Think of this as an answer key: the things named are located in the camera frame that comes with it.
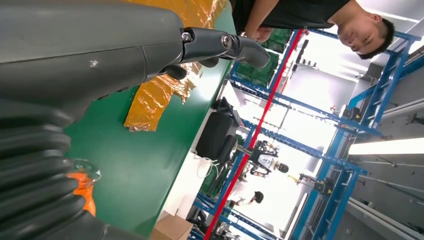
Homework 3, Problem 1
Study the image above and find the green plastic crate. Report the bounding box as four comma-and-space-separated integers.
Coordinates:
260, 28, 294, 54
200, 162, 233, 196
235, 52, 280, 88

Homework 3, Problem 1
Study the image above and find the blue metal rack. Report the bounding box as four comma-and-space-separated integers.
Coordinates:
188, 192, 282, 240
228, 28, 383, 140
291, 31, 424, 240

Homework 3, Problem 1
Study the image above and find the yellow taped film patch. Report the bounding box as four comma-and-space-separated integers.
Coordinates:
123, 0, 230, 133

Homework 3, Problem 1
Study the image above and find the red pole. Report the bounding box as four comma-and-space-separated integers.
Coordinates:
202, 29, 305, 240

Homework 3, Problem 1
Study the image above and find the black carry case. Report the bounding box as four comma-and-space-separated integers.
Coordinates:
195, 96, 244, 164

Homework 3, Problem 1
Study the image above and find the background robot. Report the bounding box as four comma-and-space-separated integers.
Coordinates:
246, 140, 290, 178

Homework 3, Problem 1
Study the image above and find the green table mat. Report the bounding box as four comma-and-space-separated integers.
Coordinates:
64, 3, 238, 238

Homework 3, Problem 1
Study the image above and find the background person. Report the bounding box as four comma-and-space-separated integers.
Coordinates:
228, 190, 265, 210

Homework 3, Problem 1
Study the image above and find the ceiling lamp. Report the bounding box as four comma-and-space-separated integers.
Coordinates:
347, 137, 424, 156

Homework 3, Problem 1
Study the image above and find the brown cardboard box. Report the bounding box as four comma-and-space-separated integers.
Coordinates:
149, 213, 194, 240

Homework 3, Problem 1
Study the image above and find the white cable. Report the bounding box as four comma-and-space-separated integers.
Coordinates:
195, 155, 221, 180

